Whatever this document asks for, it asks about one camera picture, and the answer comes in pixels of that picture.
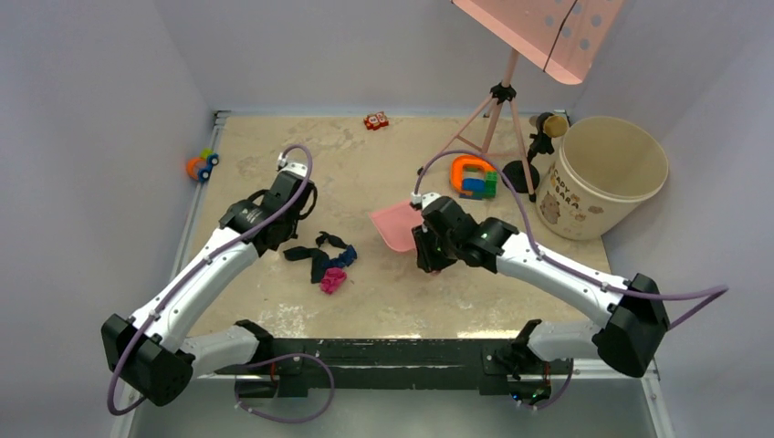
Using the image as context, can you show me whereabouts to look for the pink dustpan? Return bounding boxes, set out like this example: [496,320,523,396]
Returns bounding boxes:
[369,201,423,253]

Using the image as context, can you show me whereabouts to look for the dark blue paper scrap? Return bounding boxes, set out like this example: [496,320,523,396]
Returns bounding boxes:
[322,245,358,270]

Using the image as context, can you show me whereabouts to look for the round magenta paper ball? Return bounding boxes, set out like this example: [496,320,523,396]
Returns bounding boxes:
[319,267,348,295]

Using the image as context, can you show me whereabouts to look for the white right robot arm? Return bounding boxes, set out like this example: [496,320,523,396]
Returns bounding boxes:
[410,193,670,378]

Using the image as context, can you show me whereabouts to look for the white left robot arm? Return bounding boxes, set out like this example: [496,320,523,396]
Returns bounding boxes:
[100,162,315,415]

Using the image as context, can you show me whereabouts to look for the blue duplo block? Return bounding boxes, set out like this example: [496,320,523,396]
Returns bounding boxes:
[459,178,486,200]

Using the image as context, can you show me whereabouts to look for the orange toy car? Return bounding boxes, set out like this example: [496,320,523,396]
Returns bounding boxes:
[185,149,220,183]

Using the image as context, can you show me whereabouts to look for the green duplo block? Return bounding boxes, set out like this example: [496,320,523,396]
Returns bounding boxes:
[482,172,498,198]

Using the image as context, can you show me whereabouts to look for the black microphone stand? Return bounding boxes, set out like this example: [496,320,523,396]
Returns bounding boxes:
[503,112,570,193]

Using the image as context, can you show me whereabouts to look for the cream cartoon bucket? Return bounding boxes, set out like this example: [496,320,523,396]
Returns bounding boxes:
[536,116,669,241]

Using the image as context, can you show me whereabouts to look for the pink music stand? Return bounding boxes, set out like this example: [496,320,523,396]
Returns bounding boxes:
[440,0,624,202]

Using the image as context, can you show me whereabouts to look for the orange plastic ring toy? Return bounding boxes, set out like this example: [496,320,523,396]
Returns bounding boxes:
[449,155,495,193]

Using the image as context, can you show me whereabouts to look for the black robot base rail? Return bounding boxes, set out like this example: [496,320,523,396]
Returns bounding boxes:
[219,338,571,400]

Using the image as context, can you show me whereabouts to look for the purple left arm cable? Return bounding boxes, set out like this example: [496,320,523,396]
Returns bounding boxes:
[107,143,336,425]

